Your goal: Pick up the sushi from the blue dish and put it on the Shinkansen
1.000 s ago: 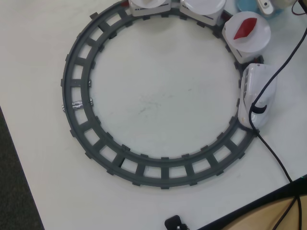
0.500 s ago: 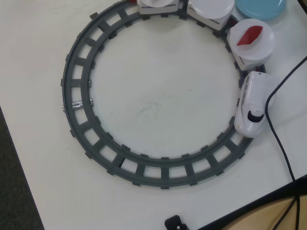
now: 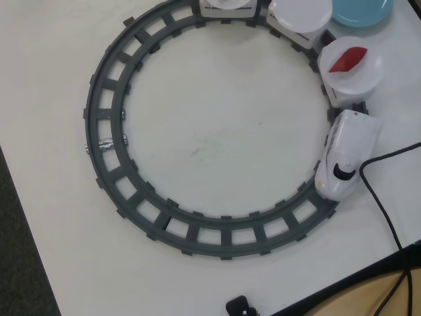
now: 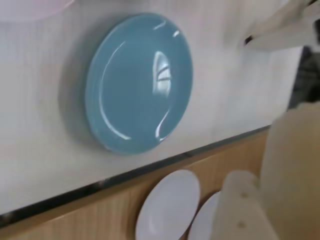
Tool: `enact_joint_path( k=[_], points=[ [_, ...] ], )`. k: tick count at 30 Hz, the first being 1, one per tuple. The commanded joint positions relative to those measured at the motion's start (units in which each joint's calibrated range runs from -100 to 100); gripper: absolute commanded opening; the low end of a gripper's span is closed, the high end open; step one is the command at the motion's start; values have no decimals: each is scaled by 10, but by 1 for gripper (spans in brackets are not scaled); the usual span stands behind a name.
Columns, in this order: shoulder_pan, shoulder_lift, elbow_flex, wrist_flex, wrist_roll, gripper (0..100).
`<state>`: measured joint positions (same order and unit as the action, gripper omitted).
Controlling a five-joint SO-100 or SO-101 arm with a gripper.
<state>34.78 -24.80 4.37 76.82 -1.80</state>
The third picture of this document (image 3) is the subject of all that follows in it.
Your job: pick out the white Shinkansen toy locomotive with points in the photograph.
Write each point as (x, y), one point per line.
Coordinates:
(348, 138)

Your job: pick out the red tuna sushi piece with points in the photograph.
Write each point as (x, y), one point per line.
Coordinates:
(348, 61)

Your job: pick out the blue round dish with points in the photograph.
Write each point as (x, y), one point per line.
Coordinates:
(358, 14)

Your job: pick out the grey circular toy train track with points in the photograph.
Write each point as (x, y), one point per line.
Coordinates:
(226, 243)

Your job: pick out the silver foil tape patch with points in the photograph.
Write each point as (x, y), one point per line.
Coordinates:
(106, 145)

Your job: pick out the black plug adapter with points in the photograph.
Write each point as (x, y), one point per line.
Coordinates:
(238, 304)

